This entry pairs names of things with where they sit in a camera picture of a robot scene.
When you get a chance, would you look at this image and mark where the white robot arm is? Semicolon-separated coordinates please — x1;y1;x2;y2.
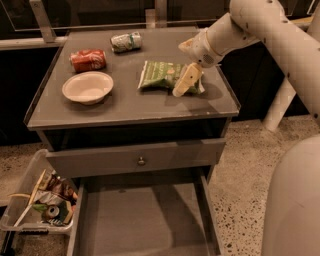
173;0;320;256

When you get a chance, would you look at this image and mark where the grey drawer cabinet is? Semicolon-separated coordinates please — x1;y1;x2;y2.
23;26;242;256

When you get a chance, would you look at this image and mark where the grey top drawer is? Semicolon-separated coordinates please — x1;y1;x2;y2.
47;138;226;178

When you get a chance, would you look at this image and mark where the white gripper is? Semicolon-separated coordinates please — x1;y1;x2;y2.
172;29;223;97

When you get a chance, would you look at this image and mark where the clear plastic bin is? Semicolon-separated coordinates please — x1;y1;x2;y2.
0;150;78;233

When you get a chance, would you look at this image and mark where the glass railing panel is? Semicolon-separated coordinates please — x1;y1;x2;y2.
0;0;319;31

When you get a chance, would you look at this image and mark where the white green soda can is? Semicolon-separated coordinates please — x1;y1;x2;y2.
110;31;142;53

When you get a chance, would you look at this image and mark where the red cola can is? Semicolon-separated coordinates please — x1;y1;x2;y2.
69;49;106;73

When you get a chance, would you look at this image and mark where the white diagonal pole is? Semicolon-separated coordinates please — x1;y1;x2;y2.
262;78;296;132

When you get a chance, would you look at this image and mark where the round metal drawer knob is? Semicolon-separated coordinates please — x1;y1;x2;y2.
137;157;146;166

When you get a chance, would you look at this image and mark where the open grey middle drawer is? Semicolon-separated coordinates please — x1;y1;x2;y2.
66;167;223;256

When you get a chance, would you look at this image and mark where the green jalapeno chip bag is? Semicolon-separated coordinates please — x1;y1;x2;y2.
137;60;206;96

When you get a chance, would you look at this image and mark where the white paper bowl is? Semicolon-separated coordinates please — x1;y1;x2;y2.
62;71;114;105

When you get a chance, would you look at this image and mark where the brown snack bag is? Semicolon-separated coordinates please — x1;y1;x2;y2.
29;170;78;205

